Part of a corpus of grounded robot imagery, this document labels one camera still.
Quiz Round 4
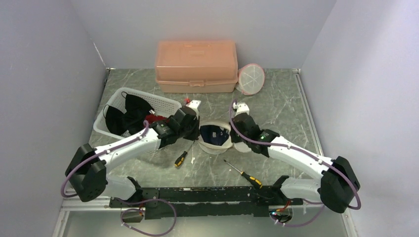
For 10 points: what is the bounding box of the orange plastic storage box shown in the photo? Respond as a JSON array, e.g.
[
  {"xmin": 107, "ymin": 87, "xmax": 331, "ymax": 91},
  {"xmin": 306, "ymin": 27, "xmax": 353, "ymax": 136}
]
[{"xmin": 155, "ymin": 40, "xmax": 238, "ymax": 93}]

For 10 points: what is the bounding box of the small yellow black screwdriver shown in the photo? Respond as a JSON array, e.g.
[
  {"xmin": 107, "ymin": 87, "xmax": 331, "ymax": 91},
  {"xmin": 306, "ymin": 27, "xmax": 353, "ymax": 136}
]
[{"xmin": 174, "ymin": 141, "xmax": 195, "ymax": 167}]

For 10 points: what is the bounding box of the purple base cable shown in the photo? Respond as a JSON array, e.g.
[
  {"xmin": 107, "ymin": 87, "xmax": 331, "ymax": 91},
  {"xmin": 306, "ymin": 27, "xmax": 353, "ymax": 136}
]
[
  {"xmin": 120, "ymin": 198, "xmax": 178, "ymax": 237},
  {"xmin": 273, "ymin": 199, "xmax": 326, "ymax": 228}
]

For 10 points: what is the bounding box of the white plastic basket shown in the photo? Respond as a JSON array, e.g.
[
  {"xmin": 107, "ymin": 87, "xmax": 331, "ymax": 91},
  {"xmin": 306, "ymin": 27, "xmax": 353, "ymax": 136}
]
[{"xmin": 93, "ymin": 87, "xmax": 182, "ymax": 140}]

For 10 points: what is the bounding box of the black bra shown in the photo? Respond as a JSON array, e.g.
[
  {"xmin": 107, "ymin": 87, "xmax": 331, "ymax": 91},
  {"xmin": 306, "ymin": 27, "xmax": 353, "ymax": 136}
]
[{"xmin": 102, "ymin": 91, "xmax": 154, "ymax": 136}]

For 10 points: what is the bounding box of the long yellow black screwdriver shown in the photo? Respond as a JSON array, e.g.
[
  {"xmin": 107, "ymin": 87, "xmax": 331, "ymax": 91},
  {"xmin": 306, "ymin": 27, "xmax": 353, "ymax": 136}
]
[{"xmin": 223, "ymin": 159, "xmax": 263, "ymax": 189}]

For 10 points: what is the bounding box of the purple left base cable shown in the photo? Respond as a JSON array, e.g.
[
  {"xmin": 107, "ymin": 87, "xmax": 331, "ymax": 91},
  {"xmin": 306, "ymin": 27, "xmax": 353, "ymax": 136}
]
[{"xmin": 120, "ymin": 198, "xmax": 178, "ymax": 237}]

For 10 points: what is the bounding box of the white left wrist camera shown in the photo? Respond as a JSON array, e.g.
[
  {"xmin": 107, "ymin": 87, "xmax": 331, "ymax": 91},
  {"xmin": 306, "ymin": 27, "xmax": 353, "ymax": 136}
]
[{"xmin": 185, "ymin": 98, "xmax": 201, "ymax": 117}]

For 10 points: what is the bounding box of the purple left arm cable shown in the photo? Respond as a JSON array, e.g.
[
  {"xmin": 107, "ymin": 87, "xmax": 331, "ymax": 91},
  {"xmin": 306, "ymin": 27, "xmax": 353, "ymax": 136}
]
[{"xmin": 61, "ymin": 120, "xmax": 151, "ymax": 198}]

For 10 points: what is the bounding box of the pink rimmed mesh bag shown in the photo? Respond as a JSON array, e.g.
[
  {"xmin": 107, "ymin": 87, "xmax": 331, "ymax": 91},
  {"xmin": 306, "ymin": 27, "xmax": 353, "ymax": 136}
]
[{"xmin": 235, "ymin": 64, "xmax": 265, "ymax": 95}]

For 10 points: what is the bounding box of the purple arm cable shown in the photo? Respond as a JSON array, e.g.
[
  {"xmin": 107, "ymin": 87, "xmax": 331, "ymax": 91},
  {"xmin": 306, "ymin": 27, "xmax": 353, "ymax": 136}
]
[
  {"xmin": 228, "ymin": 99, "xmax": 362, "ymax": 211},
  {"xmin": 61, "ymin": 120, "xmax": 151, "ymax": 198}
]

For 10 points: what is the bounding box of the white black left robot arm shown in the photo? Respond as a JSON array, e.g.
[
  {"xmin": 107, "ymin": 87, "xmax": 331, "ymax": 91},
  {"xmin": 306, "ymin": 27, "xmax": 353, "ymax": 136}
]
[{"xmin": 61, "ymin": 100, "xmax": 201, "ymax": 207}]

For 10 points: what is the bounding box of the white mesh laundry bag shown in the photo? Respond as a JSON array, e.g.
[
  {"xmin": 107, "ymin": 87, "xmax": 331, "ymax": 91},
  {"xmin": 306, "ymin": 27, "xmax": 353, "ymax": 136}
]
[{"xmin": 197, "ymin": 120, "xmax": 251, "ymax": 155}]

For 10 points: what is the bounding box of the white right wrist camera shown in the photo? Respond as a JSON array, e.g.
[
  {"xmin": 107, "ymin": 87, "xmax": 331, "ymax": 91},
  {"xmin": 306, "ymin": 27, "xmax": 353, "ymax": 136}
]
[{"xmin": 233, "ymin": 102, "xmax": 250, "ymax": 117}]

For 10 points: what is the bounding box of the navy blue bra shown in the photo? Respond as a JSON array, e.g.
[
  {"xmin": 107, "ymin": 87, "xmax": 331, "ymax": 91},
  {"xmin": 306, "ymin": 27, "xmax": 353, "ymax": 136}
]
[{"xmin": 200, "ymin": 125, "xmax": 230, "ymax": 146}]

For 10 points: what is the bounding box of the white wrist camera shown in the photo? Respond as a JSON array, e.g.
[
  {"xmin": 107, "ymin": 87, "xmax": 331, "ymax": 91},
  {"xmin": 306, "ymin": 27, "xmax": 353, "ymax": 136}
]
[
  {"xmin": 185, "ymin": 98, "xmax": 201, "ymax": 117},
  {"xmin": 233, "ymin": 102, "xmax": 250, "ymax": 117}
]

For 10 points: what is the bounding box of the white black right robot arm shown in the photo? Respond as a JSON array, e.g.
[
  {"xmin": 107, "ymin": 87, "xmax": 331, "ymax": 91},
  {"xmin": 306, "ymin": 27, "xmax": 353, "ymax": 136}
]
[{"xmin": 229, "ymin": 113, "xmax": 362, "ymax": 213}]

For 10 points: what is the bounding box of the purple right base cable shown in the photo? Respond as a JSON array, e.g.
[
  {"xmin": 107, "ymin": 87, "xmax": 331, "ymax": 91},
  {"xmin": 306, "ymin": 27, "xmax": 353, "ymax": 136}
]
[{"xmin": 273, "ymin": 199, "xmax": 326, "ymax": 228}]

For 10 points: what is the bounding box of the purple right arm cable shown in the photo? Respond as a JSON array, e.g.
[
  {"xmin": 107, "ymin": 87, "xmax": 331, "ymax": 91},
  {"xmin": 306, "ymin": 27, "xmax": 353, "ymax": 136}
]
[{"xmin": 228, "ymin": 99, "xmax": 362, "ymax": 211}]

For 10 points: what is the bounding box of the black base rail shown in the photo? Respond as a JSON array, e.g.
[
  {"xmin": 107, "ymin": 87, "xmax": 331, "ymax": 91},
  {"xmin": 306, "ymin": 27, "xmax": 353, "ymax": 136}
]
[{"xmin": 109, "ymin": 186, "xmax": 303, "ymax": 220}]

